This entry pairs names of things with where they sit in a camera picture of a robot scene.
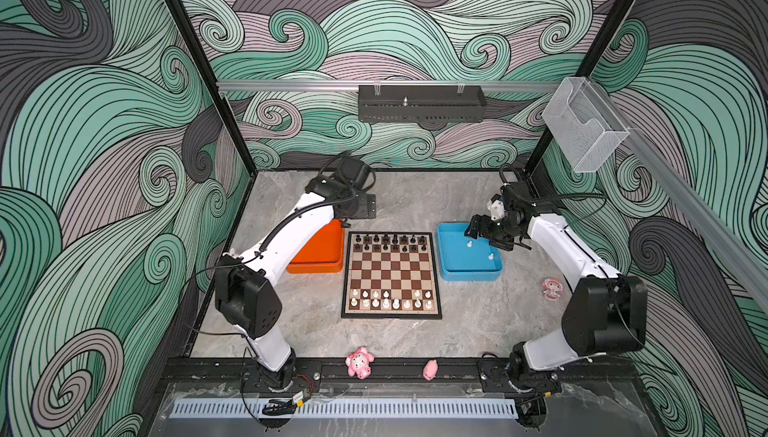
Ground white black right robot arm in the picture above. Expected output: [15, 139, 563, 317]
[465, 182, 648, 380]

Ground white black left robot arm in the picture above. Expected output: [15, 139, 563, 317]
[213, 151, 376, 387]

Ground blue plastic tray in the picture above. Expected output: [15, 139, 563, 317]
[437, 222, 503, 282]

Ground orange plastic tray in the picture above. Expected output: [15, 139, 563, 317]
[286, 220, 345, 274]

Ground brown cream chessboard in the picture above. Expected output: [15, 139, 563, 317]
[341, 231, 443, 320]

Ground pink white round figurine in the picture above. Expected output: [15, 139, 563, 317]
[542, 278, 564, 301]

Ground small pink pig figurine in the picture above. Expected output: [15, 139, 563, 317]
[422, 359, 439, 381]

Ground pink pig plush toy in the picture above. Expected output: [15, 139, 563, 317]
[345, 347, 375, 380]

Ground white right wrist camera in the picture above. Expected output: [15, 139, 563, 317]
[487, 196, 506, 222]

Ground black perforated wall shelf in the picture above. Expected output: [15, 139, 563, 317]
[357, 86, 488, 126]

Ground aluminium back wall rail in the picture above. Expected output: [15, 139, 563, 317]
[217, 79, 560, 94]

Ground aluminium wall rail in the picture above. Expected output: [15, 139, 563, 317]
[217, 79, 560, 94]
[596, 85, 767, 308]

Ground clear acrylic wall box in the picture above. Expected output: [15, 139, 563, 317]
[542, 77, 629, 174]

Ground aluminium right wall rail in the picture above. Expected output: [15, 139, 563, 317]
[596, 85, 767, 308]

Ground black front mounting rail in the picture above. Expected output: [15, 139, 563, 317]
[161, 354, 638, 393]

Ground white slotted cable duct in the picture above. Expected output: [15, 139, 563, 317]
[168, 397, 518, 420]

